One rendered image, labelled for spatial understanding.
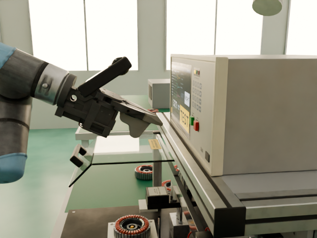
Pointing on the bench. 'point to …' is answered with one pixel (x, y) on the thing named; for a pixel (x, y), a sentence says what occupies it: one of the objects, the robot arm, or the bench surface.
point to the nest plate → (149, 236)
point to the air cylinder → (179, 232)
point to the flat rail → (184, 200)
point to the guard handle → (77, 155)
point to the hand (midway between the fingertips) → (158, 119)
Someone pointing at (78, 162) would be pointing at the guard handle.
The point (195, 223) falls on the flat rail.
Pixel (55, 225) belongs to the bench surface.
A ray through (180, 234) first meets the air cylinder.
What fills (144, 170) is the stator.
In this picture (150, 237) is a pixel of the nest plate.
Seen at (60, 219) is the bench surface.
